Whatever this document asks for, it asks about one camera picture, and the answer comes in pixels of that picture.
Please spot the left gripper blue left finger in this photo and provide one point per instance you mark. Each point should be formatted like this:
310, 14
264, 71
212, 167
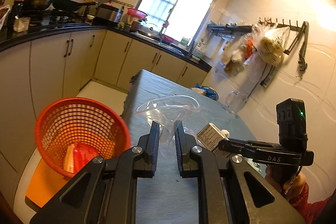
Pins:
147, 163

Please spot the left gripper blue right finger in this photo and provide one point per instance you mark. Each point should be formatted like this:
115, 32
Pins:
187, 167

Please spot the white blue medicine box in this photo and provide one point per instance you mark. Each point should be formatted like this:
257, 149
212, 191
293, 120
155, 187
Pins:
210, 136

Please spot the clear plastic container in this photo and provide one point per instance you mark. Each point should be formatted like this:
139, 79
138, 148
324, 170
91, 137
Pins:
166, 111

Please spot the red foil packet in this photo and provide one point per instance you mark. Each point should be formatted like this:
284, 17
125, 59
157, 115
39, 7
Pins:
82, 154

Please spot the tall orange carton box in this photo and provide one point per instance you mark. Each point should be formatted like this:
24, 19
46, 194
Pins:
68, 162

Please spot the black kitchen countertop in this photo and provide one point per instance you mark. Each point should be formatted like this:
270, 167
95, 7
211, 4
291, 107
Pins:
11, 39

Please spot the right hand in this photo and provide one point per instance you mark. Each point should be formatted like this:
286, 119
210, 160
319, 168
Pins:
291, 189

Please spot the blue bag on chair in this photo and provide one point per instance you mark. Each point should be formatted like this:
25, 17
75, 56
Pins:
206, 91

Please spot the red plastic mesh basket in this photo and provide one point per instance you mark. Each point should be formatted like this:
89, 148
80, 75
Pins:
76, 119

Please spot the black hanging tongs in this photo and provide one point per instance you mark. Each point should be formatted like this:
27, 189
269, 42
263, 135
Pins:
301, 36

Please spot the orange stool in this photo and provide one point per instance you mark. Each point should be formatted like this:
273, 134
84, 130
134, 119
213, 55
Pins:
44, 184

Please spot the hanging bag of bread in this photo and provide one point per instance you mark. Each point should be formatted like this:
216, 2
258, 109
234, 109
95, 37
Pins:
270, 42

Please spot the glass pot lid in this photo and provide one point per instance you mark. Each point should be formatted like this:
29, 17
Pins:
150, 30

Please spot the red plastic colander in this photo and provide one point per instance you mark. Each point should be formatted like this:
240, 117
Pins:
136, 13

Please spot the silver rice cooker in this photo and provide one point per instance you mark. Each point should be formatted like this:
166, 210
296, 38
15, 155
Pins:
107, 15

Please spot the black wok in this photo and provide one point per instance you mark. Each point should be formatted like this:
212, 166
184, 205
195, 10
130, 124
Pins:
70, 5

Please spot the black wall shelf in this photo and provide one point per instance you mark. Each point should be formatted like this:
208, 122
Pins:
223, 30

